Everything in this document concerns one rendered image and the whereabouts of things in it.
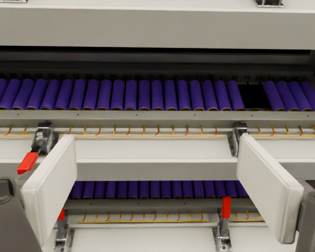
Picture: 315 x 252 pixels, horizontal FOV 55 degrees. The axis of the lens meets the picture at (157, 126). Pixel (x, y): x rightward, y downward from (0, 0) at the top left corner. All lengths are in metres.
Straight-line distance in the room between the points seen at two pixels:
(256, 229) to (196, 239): 0.11
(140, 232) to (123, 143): 0.19
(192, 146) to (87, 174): 0.15
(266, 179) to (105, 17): 0.24
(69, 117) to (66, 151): 0.26
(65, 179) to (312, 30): 0.30
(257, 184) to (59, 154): 0.11
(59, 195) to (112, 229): 0.40
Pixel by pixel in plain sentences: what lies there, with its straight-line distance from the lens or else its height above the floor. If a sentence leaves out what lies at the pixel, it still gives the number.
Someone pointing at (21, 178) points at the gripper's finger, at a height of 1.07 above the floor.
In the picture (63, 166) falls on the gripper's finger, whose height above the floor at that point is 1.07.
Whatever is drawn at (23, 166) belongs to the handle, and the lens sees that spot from 0.37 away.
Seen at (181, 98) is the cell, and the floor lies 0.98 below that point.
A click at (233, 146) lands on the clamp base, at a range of 0.43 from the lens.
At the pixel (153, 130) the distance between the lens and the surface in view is 0.43.
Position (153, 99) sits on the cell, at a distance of 0.46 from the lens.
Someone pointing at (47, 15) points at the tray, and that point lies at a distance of 0.35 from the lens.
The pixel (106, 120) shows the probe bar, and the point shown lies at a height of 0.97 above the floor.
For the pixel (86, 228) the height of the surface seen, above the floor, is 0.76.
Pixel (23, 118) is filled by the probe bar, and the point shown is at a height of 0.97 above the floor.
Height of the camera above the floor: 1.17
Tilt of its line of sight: 29 degrees down
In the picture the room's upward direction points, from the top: 1 degrees clockwise
